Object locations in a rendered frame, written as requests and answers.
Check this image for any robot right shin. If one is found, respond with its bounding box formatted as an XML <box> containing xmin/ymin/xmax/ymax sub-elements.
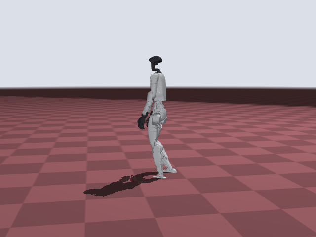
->
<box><xmin>162</xmin><ymin>149</ymin><xmax>173</xmax><ymax>170</ymax></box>

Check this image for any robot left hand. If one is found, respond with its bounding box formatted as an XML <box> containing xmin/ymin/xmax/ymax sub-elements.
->
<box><xmin>137</xmin><ymin>112</ymin><xmax>149</xmax><ymax>129</ymax></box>

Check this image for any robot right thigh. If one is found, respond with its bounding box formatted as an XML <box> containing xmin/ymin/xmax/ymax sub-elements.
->
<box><xmin>157</xmin><ymin>117</ymin><xmax>167</xmax><ymax>144</ymax></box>

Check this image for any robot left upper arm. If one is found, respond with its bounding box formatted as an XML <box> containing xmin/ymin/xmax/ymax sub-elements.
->
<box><xmin>150</xmin><ymin>74</ymin><xmax>159</xmax><ymax>99</ymax></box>

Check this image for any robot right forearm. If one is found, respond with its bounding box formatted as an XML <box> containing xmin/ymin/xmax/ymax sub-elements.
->
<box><xmin>152</xmin><ymin>102</ymin><xmax>159</xmax><ymax>114</ymax></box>

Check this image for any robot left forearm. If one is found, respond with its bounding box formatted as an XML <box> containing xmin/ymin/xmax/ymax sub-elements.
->
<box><xmin>142</xmin><ymin>92</ymin><xmax>153</xmax><ymax>115</ymax></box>

